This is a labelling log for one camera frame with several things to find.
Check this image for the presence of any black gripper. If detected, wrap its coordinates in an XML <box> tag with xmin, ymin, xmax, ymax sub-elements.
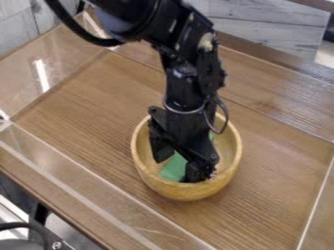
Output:
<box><xmin>147</xmin><ymin>98</ymin><xmax>218</xmax><ymax>183</ymax></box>

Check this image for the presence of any green rectangular block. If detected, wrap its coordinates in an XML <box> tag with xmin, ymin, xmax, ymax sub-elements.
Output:
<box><xmin>159</xmin><ymin>134</ymin><xmax>219</xmax><ymax>183</ymax></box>

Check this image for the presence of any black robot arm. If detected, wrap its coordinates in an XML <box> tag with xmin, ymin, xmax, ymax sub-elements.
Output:
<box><xmin>44</xmin><ymin>0</ymin><xmax>227</xmax><ymax>183</ymax></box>

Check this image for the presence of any brown wooden bowl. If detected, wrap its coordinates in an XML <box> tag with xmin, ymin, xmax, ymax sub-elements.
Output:
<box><xmin>131</xmin><ymin>116</ymin><xmax>243</xmax><ymax>201</ymax></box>

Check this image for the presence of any clear acrylic tray wall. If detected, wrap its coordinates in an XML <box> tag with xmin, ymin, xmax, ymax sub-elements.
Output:
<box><xmin>0</xmin><ymin>27</ymin><xmax>334</xmax><ymax>250</ymax></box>

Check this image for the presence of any black cable under table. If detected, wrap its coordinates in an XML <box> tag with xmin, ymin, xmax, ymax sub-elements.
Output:
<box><xmin>0</xmin><ymin>222</ymin><xmax>44</xmax><ymax>250</ymax></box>

